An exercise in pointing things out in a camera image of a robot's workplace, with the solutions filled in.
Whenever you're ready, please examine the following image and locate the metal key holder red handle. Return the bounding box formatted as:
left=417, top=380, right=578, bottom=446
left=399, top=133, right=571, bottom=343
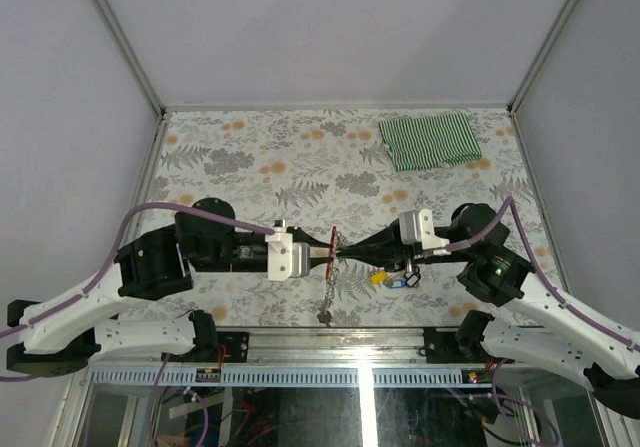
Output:
left=323, top=224, right=347, bottom=313

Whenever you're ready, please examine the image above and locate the black head key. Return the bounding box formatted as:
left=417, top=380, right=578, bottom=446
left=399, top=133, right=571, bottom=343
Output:
left=317, top=310, right=332, bottom=327

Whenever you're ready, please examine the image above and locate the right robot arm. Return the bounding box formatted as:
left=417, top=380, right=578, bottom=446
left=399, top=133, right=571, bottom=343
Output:
left=337, top=198, right=639, bottom=419

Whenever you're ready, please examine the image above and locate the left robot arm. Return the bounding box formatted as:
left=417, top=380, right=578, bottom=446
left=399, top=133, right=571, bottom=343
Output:
left=6, top=198, right=330, bottom=382

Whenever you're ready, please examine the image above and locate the yellow key tag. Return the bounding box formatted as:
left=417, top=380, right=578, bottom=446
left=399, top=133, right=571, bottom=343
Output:
left=369, top=270, right=389, bottom=285

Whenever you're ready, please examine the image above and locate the black key tag lower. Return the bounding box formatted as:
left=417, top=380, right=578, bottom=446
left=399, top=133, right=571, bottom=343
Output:
left=403, top=272, right=421, bottom=288

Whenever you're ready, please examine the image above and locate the blue key tag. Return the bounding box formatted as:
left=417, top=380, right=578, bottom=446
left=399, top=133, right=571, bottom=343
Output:
left=389, top=279, right=406, bottom=289

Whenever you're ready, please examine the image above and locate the green white striped cloth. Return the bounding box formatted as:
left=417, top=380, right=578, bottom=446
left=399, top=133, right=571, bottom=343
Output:
left=379, top=112, right=483, bottom=172

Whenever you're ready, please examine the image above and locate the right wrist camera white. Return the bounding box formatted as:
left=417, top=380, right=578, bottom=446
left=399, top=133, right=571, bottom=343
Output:
left=398, top=208, right=450, bottom=257

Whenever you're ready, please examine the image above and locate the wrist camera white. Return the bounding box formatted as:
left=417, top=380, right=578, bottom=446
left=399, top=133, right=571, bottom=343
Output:
left=265, top=220, right=311, bottom=282
left=398, top=208, right=450, bottom=257

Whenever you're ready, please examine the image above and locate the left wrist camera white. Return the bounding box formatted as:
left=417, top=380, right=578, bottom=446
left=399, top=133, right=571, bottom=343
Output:
left=265, top=220, right=311, bottom=282

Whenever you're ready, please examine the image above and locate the aluminium front rail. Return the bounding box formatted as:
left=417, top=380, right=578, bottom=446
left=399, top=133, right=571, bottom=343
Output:
left=89, top=324, right=426, bottom=368

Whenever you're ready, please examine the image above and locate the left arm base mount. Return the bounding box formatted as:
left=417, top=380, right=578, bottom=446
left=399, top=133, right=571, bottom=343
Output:
left=188, top=331, right=250, bottom=363

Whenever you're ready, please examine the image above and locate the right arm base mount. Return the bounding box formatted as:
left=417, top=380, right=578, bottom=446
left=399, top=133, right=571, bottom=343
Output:
left=418, top=310, right=495, bottom=365

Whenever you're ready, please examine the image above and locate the white slotted cable duct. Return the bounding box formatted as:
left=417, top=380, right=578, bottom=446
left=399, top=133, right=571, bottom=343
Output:
left=92, top=366, right=489, bottom=388

